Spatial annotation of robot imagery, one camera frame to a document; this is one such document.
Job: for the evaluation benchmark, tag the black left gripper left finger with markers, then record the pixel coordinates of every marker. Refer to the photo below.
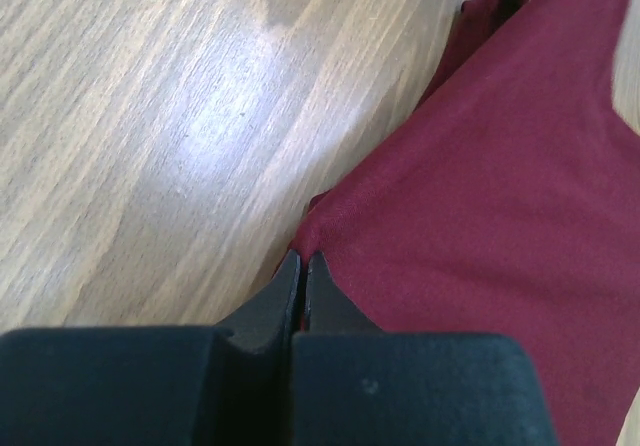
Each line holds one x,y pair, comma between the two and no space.
221,384

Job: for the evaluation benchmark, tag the maroon t shirt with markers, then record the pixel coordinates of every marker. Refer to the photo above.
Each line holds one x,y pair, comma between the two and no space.
508,202

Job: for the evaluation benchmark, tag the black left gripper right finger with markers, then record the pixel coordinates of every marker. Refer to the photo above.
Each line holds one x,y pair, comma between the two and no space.
353,384

